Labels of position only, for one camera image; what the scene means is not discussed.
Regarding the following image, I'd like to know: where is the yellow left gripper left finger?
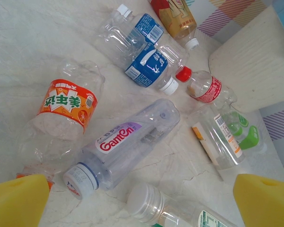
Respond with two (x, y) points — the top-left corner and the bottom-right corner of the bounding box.
(0, 174), (50, 227)

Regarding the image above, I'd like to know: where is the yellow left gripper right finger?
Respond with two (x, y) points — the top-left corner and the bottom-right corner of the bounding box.
(233, 174), (284, 227)

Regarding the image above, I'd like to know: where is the lime green print clear bottle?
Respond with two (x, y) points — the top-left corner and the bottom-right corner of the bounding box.
(221, 110), (267, 154)

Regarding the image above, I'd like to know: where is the red white label clear bottle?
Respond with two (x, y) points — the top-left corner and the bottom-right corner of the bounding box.
(190, 104), (246, 172)

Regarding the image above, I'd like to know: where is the crushed orange label soda bottle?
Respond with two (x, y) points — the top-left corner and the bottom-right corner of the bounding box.
(15, 60), (106, 190)

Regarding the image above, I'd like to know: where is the clear purple label water bottle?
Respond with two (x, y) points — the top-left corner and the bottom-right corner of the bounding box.
(62, 98), (181, 201)

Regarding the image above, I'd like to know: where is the square green label clear bottle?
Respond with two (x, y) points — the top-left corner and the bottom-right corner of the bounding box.
(127, 183), (239, 227)

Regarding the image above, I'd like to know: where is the red cap red label bottle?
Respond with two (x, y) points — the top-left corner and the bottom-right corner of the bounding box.
(175, 66), (238, 109)

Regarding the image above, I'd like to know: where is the red gold label tea bottle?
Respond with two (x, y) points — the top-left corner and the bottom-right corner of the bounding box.
(149, 0), (200, 51)

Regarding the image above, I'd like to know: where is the blue label clear water bottle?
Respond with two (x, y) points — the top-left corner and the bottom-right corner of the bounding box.
(93, 4), (165, 62)
(124, 44), (190, 96)

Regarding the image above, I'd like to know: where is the cream bin with white liner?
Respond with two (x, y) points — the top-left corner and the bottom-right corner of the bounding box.
(208, 4), (284, 114)

